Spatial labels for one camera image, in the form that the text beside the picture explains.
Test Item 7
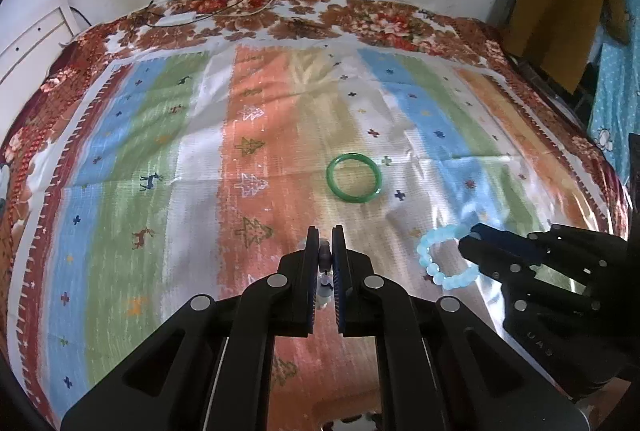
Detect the white cable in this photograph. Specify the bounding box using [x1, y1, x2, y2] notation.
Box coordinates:
[152, 0, 282, 28]

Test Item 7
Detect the striped colourful cloth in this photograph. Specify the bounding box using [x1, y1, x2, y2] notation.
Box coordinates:
[0, 33, 632, 431]

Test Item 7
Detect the white bead bracelet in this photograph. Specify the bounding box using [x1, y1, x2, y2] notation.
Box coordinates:
[318, 240, 335, 312]

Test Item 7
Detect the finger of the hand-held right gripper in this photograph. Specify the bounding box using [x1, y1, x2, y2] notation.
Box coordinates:
[458, 235, 540, 308]
[471, 222, 551, 266]

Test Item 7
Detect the brown hanging garment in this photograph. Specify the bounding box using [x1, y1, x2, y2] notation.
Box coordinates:
[501, 0, 632, 96]

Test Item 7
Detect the red floral bedsheet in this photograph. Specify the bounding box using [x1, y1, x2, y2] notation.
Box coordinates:
[0, 0, 640, 431]

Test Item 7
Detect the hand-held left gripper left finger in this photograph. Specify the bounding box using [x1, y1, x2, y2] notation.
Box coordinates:
[60, 226, 321, 431]

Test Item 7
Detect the white headboard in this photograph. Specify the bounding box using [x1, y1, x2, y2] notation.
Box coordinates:
[0, 5, 77, 86]

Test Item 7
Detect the light blue bead bracelet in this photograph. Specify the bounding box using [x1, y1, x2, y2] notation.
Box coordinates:
[416, 223, 482, 295]

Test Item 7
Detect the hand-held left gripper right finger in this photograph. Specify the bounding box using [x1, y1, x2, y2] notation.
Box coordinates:
[330, 225, 591, 431]

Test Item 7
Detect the green jade bangle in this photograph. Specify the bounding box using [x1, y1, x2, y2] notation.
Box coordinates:
[326, 153, 384, 202]

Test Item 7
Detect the blue patterned hanging cloth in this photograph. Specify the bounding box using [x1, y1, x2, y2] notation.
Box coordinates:
[586, 0, 640, 186]

